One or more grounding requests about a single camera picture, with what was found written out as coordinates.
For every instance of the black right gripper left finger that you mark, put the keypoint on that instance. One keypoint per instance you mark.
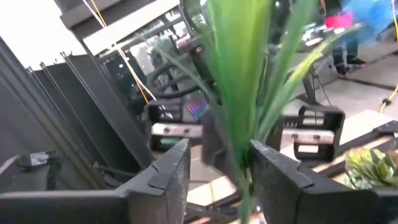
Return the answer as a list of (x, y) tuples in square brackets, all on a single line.
[(161, 193)]

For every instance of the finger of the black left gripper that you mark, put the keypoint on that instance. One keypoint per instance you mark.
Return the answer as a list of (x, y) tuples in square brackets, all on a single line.
[(277, 133), (216, 143)]

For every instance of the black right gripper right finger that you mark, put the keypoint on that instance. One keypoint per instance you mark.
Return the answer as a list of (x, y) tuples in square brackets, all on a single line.
[(286, 193)]

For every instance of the blue artificial flower bunch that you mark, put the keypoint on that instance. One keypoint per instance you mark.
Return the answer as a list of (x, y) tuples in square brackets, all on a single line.
[(239, 77)]

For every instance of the potted artificial succulent plant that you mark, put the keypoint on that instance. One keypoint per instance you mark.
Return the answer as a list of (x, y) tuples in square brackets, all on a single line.
[(370, 168)]

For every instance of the black power adapter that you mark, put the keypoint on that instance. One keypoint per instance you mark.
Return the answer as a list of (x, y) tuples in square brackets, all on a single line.
[(37, 159)]

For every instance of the black partition panels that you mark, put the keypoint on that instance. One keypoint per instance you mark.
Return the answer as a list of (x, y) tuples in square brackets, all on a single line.
[(62, 109)]

